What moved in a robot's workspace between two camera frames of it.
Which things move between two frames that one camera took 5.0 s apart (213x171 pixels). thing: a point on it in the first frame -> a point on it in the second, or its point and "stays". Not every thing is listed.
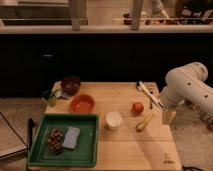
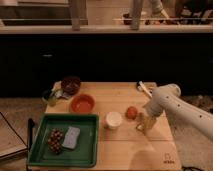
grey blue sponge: x=71 y=137 stays
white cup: x=113 y=120 stays
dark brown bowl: x=70 y=85 stays
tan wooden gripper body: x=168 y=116 -> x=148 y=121
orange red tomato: x=138 y=107 -> x=131 y=113
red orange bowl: x=82 y=104 stays
